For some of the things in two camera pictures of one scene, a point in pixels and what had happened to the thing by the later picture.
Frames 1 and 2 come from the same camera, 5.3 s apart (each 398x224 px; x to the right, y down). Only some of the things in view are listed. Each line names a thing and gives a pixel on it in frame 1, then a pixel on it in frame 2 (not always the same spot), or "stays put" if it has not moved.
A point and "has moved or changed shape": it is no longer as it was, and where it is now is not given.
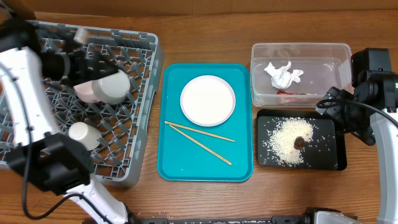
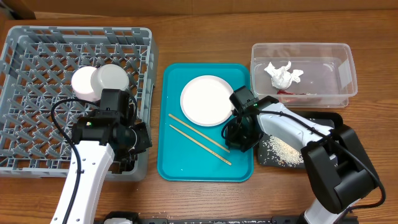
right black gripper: x=337 y=104 -> x=237 y=137
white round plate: x=208 y=100 stays put
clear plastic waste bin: x=298 y=74 stays put
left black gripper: x=85 y=74 -> x=124 y=154
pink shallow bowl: x=84 y=92 stays put
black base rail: x=275 y=219 stays put
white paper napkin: x=282 y=77 stays put
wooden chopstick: x=168 y=122 has moved or changed shape
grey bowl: x=111 y=88 stays put
